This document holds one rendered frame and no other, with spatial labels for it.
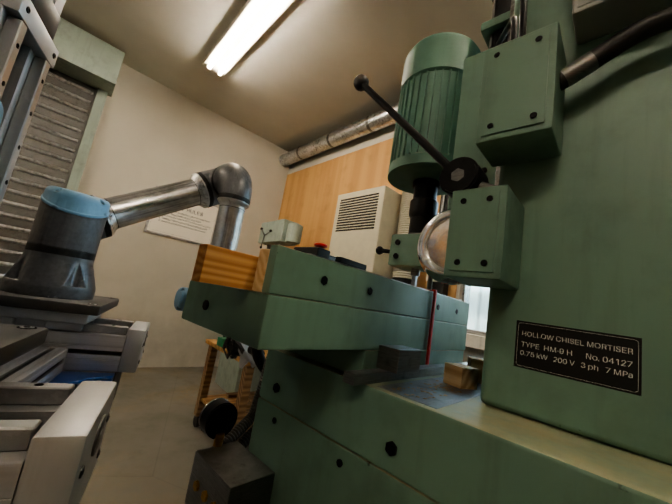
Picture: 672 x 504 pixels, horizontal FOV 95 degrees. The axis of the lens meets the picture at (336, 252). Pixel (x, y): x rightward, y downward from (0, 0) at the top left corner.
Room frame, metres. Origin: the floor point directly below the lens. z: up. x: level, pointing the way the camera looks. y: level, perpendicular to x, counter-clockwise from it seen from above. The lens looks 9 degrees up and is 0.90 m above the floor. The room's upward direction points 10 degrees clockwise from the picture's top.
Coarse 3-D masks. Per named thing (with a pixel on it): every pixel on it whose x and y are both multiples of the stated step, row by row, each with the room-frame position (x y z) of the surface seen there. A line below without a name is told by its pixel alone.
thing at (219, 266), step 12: (204, 252) 0.32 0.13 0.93; (216, 252) 0.33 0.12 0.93; (228, 252) 0.33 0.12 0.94; (240, 252) 0.35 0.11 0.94; (204, 264) 0.32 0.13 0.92; (216, 264) 0.33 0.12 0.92; (228, 264) 0.34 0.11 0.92; (240, 264) 0.35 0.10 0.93; (252, 264) 0.36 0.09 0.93; (192, 276) 0.33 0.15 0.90; (204, 276) 0.32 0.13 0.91; (216, 276) 0.33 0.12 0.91; (228, 276) 0.34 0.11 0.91; (240, 276) 0.35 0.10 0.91; (252, 276) 0.36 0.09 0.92; (240, 288) 0.35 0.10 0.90
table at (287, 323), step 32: (192, 288) 0.47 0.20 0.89; (224, 288) 0.40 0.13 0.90; (192, 320) 0.45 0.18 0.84; (224, 320) 0.39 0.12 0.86; (256, 320) 0.35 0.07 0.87; (288, 320) 0.36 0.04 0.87; (320, 320) 0.40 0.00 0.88; (352, 320) 0.45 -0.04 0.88; (384, 320) 0.50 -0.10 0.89; (416, 320) 0.58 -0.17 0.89
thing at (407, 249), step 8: (392, 240) 0.66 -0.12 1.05; (400, 240) 0.64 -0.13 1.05; (408, 240) 0.63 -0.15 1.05; (416, 240) 0.62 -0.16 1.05; (392, 248) 0.65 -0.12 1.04; (400, 248) 0.64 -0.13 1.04; (408, 248) 0.63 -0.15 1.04; (416, 248) 0.61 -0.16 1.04; (392, 256) 0.65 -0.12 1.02; (400, 256) 0.64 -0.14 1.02; (408, 256) 0.63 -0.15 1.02; (416, 256) 0.61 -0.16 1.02; (392, 264) 0.65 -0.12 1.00; (400, 264) 0.64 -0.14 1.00; (408, 264) 0.62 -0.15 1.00; (416, 264) 0.61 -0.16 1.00; (416, 272) 0.64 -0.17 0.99
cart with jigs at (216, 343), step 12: (216, 348) 1.96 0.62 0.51; (204, 372) 2.07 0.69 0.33; (252, 372) 1.72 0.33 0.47; (204, 384) 2.06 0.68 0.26; (240, 384) 1.72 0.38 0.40; (204, 396) 2.08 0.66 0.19; (216, 396) 2.13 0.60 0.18; (228, 396) 2.13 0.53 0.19; (240, 396) 1.70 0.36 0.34; (252, 396) 2.19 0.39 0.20; (240, 408) 1.70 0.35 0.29; (240, 420) 1.71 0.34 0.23
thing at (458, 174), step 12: (360, 84) 0.62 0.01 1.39; (372, 96) 0.60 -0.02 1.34; (384, 108) 0.57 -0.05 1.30; (396, 120) 0.55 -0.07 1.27; (408, 132) 0.53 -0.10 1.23; (420, 144) 0.51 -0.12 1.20; (432, 156) 0.49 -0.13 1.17; (444, 168) 0.45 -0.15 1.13; (456, 168) 0.44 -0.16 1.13; (468, 168) 0.42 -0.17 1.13; (480, 168) 0.42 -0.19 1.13; (444, 180) 0.45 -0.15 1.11; (456, 180) 0.43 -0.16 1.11; (468, 180) 0.42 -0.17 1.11; (480, 180) 0.43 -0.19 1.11
